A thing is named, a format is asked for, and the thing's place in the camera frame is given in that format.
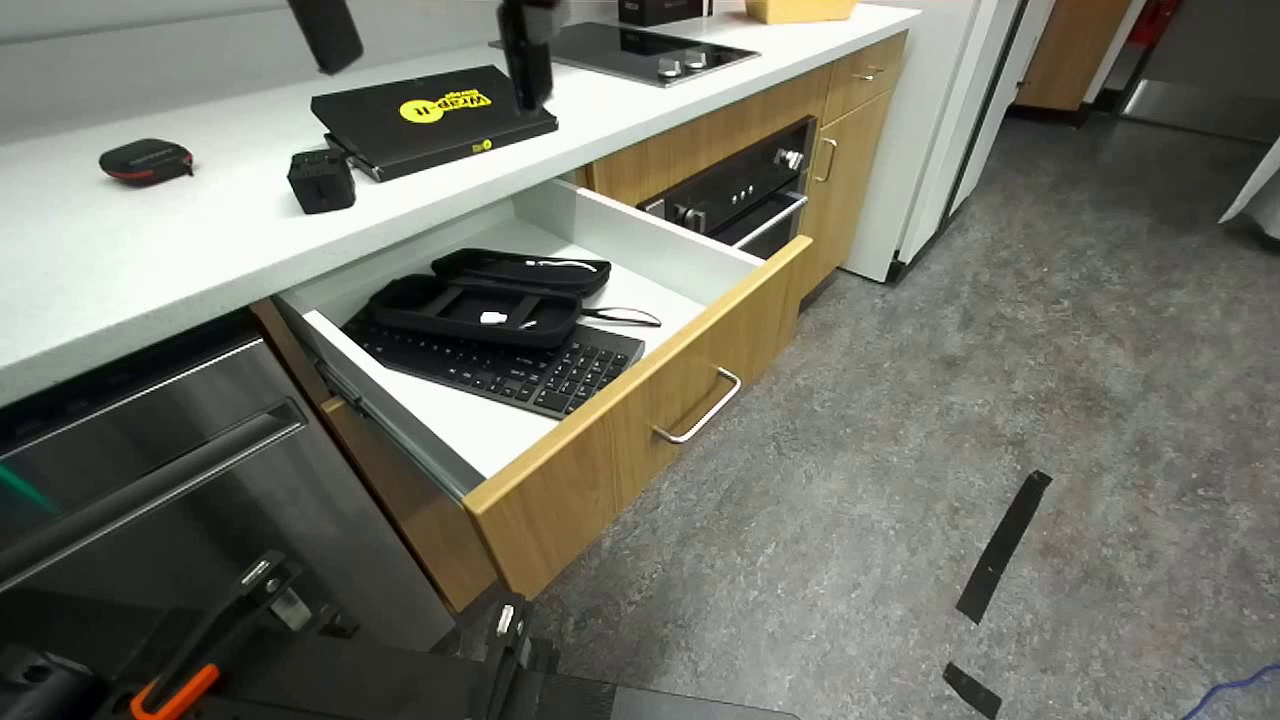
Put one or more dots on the long black tape strip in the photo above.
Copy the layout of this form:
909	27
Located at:
1002	545

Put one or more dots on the open black zip case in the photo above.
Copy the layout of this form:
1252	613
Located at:
424	310

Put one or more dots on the black box with yellow sticker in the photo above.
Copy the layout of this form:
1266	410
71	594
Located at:
402	141

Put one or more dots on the short black tape strip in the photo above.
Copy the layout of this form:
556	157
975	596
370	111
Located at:
969	690

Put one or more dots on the black glass cooktop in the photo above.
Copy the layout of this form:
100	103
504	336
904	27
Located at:
626	50

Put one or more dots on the wooden front white drawer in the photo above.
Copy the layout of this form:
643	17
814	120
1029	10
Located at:
602	467

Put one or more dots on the black computer keyboard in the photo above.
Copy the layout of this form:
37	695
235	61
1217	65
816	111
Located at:
562	374

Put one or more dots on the stainless steel dishwasher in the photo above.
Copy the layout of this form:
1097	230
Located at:
266	522

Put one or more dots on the black built-in oven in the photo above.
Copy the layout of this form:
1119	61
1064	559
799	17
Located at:
726	184

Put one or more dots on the flat black pouch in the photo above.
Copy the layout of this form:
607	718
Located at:
533	270

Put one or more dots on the small black adapter cube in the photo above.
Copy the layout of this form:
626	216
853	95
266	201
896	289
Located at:
320	180

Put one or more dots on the wooden cabinet door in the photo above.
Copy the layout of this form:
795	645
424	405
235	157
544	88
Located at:
853	160

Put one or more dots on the small black red-trimmed pouch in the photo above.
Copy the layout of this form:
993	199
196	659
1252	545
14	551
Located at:
144	160

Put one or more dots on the white refrigerator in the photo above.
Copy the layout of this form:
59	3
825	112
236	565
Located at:
932	120

